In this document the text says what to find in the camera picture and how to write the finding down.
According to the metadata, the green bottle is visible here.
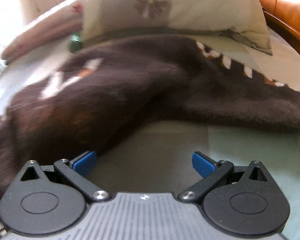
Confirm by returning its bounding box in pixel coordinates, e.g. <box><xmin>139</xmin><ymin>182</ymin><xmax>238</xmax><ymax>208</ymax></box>
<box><xmin>69</xmin><ymin>32</ymin><xmax>83</xmax><ymax>52</ymax></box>

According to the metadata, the floral patchwork pillow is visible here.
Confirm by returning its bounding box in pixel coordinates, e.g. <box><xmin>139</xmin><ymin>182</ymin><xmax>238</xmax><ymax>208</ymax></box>
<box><xmin>81</xmin><ymin>0</ymin><xmax>273</xmax><ymax>55</ymax></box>

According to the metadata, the pink folded quilt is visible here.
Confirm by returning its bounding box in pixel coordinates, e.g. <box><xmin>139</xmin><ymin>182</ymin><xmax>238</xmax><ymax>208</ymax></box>
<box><xmin>1</xmin><ymin>0</ymin><xmax>90</xmax><ymax>60</ymax></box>

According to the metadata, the brown fuzzy lettered sweater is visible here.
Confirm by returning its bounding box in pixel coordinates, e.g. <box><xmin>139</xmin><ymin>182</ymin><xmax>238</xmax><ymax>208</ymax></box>
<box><xmin>0</xmin><ymin>34</ymin><xmax>300</xmax><ymax>205</ymax></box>

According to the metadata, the striped pastel bed sheet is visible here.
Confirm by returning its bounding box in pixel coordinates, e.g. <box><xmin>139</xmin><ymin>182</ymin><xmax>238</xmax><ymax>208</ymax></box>
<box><xmin>0</xmin><ymin>26</ymin><xmax>300</xmax><ymax>240</ymax></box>

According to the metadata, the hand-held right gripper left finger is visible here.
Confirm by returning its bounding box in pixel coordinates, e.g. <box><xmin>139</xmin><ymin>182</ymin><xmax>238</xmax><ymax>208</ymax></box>
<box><xmin>20</xmin><ymin>150</ymin><xmax>112</xmax><ymax>202</ymax></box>

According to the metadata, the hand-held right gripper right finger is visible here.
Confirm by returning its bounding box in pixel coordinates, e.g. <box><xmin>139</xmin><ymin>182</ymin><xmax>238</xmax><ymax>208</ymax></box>
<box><xmin>178</xmin><ymin>151</ymin><xmax>269</xmax><ymax>202</ymax></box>

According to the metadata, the wooden bed headboard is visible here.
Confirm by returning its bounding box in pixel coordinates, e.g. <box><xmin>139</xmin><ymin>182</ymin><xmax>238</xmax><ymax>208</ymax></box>
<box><xmin>255</xmin><ymin>0</ymin><xmax>300</xmax><ymax>65</ymax></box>

